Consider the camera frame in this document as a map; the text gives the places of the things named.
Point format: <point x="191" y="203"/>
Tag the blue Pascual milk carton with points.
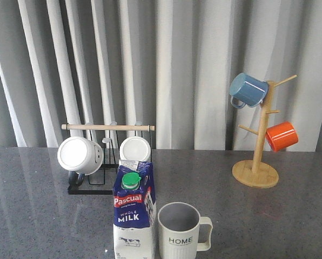
<point x="134" y="205"/>

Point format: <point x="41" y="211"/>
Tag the white HOME mug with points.
<point x="179" y="225"/>

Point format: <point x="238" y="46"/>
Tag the white ribbed mug on rack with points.
<point x="135" y="148"/>

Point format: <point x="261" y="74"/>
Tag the grey pleated curtain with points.
<point x="162" y="63"/>

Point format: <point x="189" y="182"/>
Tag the blue enamel mug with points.
<point x="247" y="90"/>

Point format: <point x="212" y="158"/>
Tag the wooden mug tree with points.
<point x="255" y="173"/>

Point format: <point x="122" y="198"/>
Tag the orange enamel mug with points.
<point x="281" y="136"/>

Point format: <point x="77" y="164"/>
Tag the black wire mug rack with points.
<point x="110" y="138"/>

